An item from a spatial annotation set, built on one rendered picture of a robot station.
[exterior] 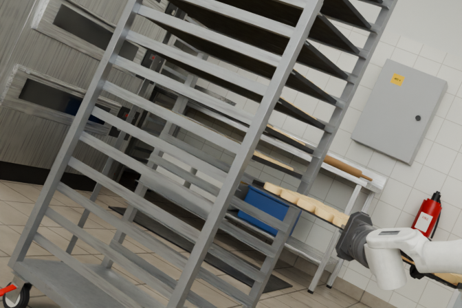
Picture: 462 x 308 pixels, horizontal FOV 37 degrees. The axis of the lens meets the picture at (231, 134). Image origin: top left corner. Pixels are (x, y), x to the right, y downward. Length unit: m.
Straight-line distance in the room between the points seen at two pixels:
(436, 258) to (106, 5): 3.08
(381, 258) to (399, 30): 4.45
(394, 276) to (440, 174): 4.10
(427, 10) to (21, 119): 3.42
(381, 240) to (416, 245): 0.07
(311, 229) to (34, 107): 2.70
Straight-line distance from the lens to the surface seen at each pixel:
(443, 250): 1.46
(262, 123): 1.87
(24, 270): 2.30
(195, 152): 2.49
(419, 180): 5.61
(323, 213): 1.81
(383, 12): 2.34
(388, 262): 1.52
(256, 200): 5.19
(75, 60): 4.14
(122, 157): 2.13
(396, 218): 5.61
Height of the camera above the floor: 0.83
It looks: 1 degrees down
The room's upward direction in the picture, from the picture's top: 25 degrees clockwise
